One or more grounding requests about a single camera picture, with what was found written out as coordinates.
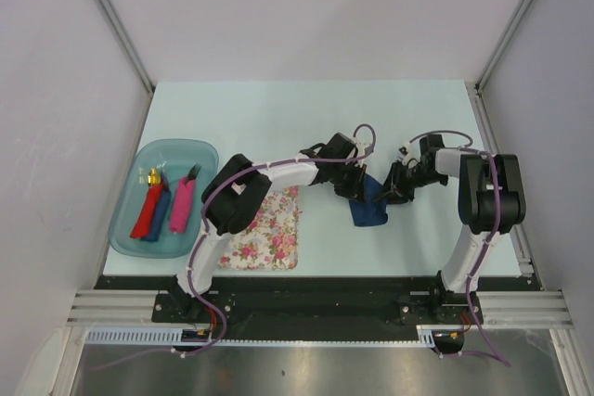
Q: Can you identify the black utensil in pink roll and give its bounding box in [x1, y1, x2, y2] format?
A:
[187, 164, 201, 181]

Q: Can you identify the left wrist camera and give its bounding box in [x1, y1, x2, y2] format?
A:
[355, 140, 374, 167]

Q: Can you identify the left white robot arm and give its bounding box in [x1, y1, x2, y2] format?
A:
[170, 133, 377, 322]

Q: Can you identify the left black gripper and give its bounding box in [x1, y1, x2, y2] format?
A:
[328, 160, 365, 205]

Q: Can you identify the white cable duct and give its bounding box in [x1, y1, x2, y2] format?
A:
[85, 326, 435, 349]

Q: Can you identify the dark blue paper napkin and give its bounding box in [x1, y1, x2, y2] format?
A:
[349, 174, 388, 227]

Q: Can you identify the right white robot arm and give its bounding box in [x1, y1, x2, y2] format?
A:
[374, 131, 526, 323]

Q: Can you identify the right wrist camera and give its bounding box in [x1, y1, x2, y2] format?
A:
[397, 141, 419, 167]

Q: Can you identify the teal plastic tray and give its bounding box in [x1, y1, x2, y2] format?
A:
[109, 139, 219, 259]

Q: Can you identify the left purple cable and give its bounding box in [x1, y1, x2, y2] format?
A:
[90, 124, 378, 372]

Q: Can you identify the gold utensil in roll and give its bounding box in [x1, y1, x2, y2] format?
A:
[147, 167, 166, 188]

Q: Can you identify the blue napkin roll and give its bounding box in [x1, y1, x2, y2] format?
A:
[141, 181, 172, 242]

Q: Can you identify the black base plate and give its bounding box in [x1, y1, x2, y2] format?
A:
[95, 276, 540, 341]

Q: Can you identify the aluminium frame rail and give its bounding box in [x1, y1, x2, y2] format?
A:
[67, 289, 574, 329]

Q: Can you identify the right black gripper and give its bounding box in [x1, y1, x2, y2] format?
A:
[373, 160, 446, 206]

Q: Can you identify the pink napkin roll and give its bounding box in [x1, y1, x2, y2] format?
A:
[169, 177, 196, 234]

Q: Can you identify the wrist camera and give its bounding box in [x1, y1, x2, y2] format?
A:
[355, 140, 374, 167]
[397, 141, 419, 167]

